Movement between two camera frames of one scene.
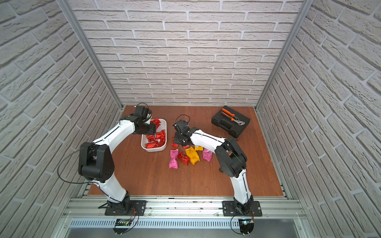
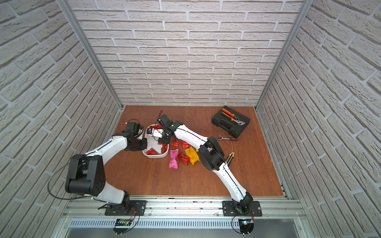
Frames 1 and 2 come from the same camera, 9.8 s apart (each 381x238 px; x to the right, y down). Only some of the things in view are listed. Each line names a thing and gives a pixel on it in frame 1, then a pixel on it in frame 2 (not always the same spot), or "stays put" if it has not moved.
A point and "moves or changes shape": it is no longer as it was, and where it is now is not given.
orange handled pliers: x=233 y=117 stays put
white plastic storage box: x=157 y=142 moves or changes shape
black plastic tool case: x=219 y=120 stays put
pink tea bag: x=173 y=163 stays put
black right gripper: x=175 y=141 to x=163 y=140
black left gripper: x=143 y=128 to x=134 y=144
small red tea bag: x=184 y=159 stays put
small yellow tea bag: x=193 y=155 stays put
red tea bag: x=174 y=145 stays put
